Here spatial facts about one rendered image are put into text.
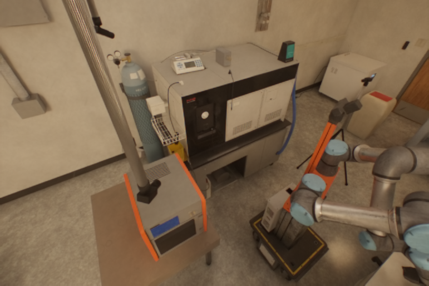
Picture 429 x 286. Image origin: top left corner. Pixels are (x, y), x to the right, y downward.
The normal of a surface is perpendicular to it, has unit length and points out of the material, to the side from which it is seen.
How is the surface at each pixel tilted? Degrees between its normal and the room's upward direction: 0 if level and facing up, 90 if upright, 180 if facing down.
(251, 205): 0
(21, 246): 0
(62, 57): 90
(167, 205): 0
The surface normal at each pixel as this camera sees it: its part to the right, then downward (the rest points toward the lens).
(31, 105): 0.51, 0.55
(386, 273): 0.00, -0.77
